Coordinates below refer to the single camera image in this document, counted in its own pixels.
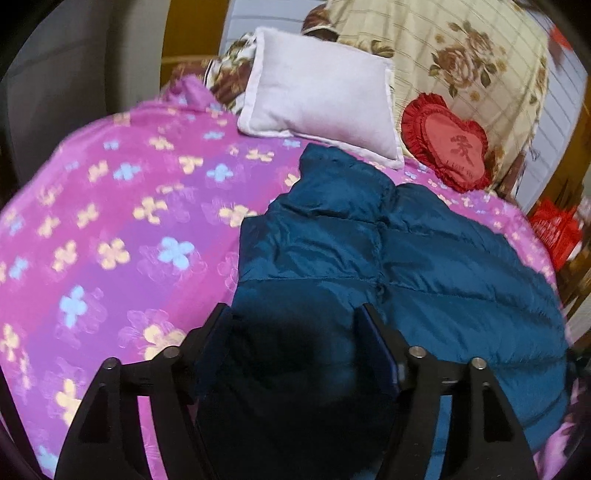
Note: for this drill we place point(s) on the teal puffer jacket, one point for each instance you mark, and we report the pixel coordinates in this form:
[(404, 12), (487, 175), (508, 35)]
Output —
[(438, 267)]

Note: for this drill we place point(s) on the red plastic bag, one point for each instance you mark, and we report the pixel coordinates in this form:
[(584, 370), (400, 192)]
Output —
[(556, 230)]

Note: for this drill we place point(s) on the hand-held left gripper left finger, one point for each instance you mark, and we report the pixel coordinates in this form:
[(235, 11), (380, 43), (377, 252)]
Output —
[(207, 346)]

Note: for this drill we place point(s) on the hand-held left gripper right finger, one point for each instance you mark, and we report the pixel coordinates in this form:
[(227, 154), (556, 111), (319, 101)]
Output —
[(381, 350)]

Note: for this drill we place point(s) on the red heart-shaped cushion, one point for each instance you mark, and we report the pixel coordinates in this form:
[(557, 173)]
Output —
[(455, 145)]

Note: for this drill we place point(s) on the cream floral quilt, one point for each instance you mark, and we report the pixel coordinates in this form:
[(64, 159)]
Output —
[(466, 50)]

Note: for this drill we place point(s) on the wooden headboard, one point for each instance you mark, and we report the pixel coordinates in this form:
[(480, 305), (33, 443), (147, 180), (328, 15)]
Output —
[(194, 32)]

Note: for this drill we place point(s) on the white pillow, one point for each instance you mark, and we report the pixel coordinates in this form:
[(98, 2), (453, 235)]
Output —
[(318, 92)]

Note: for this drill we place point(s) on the brown floral blanket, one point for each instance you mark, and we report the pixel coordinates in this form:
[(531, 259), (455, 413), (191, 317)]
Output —
[(231, 69)]

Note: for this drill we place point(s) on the pink floral bed sheet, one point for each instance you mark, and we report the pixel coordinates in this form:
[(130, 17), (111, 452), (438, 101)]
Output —
[(115, 221)]

